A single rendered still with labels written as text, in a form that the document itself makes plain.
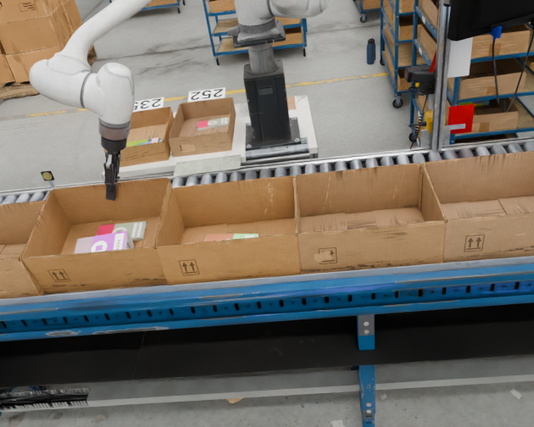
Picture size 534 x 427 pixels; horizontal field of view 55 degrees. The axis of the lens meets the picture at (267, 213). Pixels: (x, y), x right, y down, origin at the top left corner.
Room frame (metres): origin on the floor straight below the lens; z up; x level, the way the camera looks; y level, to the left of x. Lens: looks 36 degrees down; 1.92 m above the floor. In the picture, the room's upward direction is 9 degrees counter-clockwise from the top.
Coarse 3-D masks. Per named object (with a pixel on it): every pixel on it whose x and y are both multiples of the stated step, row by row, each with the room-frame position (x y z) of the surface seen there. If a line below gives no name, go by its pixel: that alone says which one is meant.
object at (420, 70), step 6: (414, 66) 1.94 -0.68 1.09; (420, 66) 1.93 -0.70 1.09; (426, 66) 1.93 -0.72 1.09; (408, 72) 1.91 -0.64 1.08; (414, 72) 1.90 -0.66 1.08; (420, 72) 1.89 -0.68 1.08; (426, 72) 1.89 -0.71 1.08; (408, 78) 1.90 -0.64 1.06; (414, 78) 1.89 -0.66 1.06; (420, 78) 1.89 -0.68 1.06; (426, 78) 1.89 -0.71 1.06; (432, 78) 1.88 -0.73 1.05; (420, 84) 1.91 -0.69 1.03; (426, 84) 1.90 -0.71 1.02; (420, 90) 1.90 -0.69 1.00; (426, 90) 1.90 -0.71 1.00
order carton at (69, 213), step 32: (64, 192) 1.44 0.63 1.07; (96, 192) 1.44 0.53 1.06; (128, 192) 1.42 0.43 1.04; (160, 192) 1.41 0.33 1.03; (64, 224) 1.43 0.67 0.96; (96, 224) 1.45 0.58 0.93; (160, 224) 1.21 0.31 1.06; (32, 256) 1.21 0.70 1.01; (64, 256) 1.15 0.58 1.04; (96, 256) 1.14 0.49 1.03; (128, 256) 1.13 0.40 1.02; (64, 288) 1.18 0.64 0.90; (96, 288) 1.17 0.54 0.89
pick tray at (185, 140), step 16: (176, 112) 2.43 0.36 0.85; (192, 112) 2.52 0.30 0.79; (208, 112) 2.51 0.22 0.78; (224, 112) 2.51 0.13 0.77; (176, 128) 2.34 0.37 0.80; (192, 128) 2.41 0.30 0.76; (224, 128) 2.35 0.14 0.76; (176, 144) 2.15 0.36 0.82; (192, 144) 2.14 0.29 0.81; (208, 144) 2.13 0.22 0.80; (224, 144) 2.13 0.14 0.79
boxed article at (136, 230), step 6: (132, 222) 1.41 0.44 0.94; (138, 222) 1.40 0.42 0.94; (144, 222) 1.40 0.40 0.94; (102, 228) 1.41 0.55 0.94; (108, 228) 1.40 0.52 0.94; (114, 228) 1.39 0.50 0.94; (120, 228) 1.39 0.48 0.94; (126, 228) 1.38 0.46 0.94; (132, 228) 1.38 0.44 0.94; (138, 228) 1.37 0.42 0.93; (144, 228) 1.37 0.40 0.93; (102, 234) 1.38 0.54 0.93; (132, 234) 1.35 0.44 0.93; (138, 234) 1.35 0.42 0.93; (144, 234) 1.35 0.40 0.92; (132, 240) 1.33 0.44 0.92; (138, 240) 1.33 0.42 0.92
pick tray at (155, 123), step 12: (156, 108) 2.51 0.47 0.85; (168, 108) 2.51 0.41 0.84; (132, 120) 2.52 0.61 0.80; (144, 120) 2.52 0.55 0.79; (156, 120) 2.51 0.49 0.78; (168, 120) 2.34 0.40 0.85; (132, 132) 2.47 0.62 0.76; (144, 132) 2.44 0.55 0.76; (156, 132) 2.42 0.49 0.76; (168, 132) 2.27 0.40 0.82; (144, 144) 2.13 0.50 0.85; (156, 144) 2.13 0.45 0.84; (168, 144) 2.20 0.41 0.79; (120, 156) 2.14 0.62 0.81; (132, 156) 2.14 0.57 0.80; (144, 156) 2.14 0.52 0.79; (156, 156) 2.13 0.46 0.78; (168, 156) 2.14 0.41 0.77
